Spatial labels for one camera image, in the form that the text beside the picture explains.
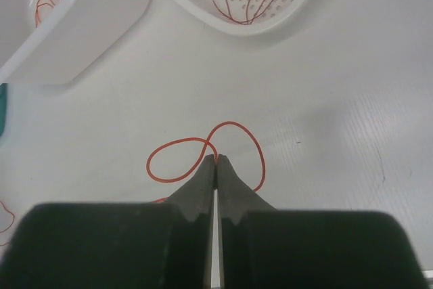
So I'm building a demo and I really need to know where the white solid plastic tub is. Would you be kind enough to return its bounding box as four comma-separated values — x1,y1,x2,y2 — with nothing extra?
1,0,150,84

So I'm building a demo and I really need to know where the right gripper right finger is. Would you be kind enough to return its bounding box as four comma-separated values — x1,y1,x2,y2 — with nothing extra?
216,155,428,288

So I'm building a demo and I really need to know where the ball of wires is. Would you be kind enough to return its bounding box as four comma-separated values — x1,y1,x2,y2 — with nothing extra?
145,121,266,204

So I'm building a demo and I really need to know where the teal transparent plastic bin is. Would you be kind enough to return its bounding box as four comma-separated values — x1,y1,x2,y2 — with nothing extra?
0,83,8,137

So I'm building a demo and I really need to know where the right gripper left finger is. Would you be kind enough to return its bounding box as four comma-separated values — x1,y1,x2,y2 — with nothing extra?
1,155,216,288

